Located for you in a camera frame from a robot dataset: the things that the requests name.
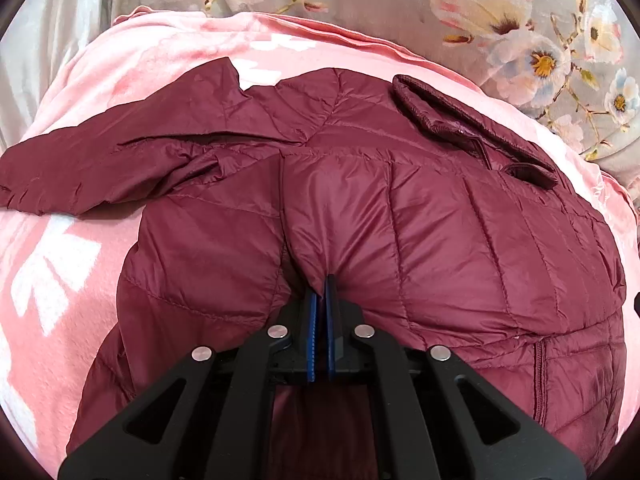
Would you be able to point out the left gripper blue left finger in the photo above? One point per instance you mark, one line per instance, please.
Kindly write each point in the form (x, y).
(311, 325)

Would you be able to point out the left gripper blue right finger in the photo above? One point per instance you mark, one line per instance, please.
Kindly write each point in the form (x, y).
(333, 322)

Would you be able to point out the maroon puffer jacket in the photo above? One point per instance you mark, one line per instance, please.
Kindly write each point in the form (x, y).
(443, 225)

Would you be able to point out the pink printed blanket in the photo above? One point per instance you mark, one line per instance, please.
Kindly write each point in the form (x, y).
(59, 274)

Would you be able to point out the grey floral bed sheet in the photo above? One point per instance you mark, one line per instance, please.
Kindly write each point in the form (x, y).
(571, 64)

